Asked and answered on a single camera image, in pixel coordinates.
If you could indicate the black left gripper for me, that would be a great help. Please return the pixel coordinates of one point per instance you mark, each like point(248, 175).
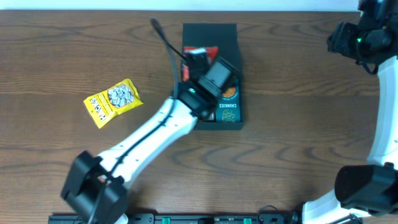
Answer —
point(197, 61)

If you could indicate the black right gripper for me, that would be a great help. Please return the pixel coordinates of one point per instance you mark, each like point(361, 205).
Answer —
point(337, 38)

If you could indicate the red candy bag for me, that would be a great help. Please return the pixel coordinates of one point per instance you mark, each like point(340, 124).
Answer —
point(212, 55)

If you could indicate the black gift box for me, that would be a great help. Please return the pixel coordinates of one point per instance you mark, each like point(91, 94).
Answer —
point(225, 37)

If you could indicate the teal Chunkies snack box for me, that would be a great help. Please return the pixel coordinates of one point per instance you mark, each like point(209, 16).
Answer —
point(228, 109)

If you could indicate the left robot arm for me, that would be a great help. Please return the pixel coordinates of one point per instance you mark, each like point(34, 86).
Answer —
point(97, 187)

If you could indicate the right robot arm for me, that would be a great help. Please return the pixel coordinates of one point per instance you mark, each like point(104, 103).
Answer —
point(370, 189)

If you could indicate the yellow candy bag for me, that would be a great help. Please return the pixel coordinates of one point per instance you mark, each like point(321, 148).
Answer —
point(116, 100)

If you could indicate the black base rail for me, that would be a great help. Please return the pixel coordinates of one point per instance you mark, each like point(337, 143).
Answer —
point(149, 218)

